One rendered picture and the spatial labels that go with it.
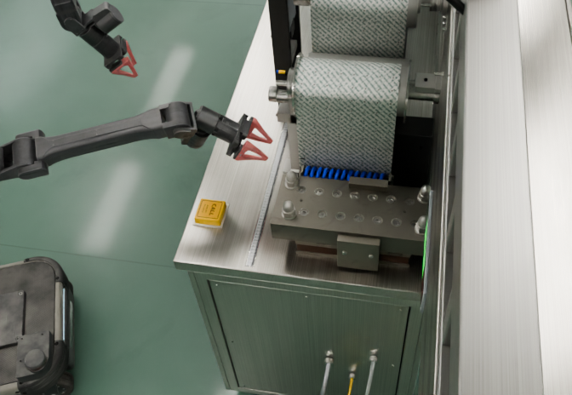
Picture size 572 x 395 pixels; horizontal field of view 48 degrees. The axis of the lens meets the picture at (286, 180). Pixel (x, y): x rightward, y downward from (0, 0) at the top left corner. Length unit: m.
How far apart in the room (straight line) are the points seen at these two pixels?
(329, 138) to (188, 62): 2.21
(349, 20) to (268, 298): 0.75
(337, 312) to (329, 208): 0.31
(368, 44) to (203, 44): 2.23
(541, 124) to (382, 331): 0.80
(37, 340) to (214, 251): 0.95
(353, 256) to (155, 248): 1.44
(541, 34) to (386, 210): 0.52
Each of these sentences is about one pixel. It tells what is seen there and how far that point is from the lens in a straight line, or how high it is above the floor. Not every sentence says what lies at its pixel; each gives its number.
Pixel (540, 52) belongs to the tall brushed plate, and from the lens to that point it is 1.39.
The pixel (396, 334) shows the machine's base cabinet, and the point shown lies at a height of 0.67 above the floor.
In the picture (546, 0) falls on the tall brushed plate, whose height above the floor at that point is 1.44.
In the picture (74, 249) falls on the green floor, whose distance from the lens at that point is 2.98.
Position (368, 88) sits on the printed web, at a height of 1.29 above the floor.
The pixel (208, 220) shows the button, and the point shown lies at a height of 0.92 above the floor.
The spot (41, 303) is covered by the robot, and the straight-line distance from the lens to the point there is 2.58.
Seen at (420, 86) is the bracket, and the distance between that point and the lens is 1.50.
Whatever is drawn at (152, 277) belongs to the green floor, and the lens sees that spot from 2.79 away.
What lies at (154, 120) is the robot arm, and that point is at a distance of 1.59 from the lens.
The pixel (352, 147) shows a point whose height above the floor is 1.11.
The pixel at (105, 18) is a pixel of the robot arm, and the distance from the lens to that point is 1.90.
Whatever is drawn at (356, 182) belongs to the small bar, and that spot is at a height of 1.05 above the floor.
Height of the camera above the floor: 2.27
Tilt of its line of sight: 49 degrees down
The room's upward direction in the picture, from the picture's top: 6 degrees counter-clockwise
